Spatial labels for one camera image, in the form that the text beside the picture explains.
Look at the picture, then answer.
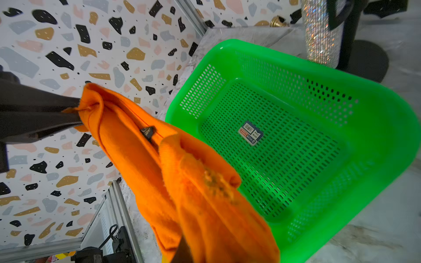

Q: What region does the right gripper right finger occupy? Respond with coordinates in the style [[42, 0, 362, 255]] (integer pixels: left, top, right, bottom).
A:
[[171, 237, 194, 263]]

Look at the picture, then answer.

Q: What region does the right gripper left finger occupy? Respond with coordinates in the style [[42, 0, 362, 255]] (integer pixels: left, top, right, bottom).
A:
[[1, 70, 82, 173]]

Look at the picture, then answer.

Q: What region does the orange t-shirt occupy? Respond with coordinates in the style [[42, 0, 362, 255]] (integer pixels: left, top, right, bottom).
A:
[[75, 83, 280, 263]]

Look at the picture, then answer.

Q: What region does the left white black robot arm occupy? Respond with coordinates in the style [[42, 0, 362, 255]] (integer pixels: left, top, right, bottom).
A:
[[70, 224, 139, 263]]

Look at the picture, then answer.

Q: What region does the green plastic basket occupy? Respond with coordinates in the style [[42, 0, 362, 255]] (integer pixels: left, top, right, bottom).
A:
[[165, 39, 421, 263]]

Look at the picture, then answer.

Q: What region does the small brass bell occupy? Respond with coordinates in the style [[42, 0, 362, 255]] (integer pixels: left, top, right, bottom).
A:
[[269, 16, 290, 27]]

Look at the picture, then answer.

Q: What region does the aluminium mounting rail frame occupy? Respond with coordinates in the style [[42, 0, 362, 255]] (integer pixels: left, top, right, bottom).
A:
[[1, 181, 144, 263]]

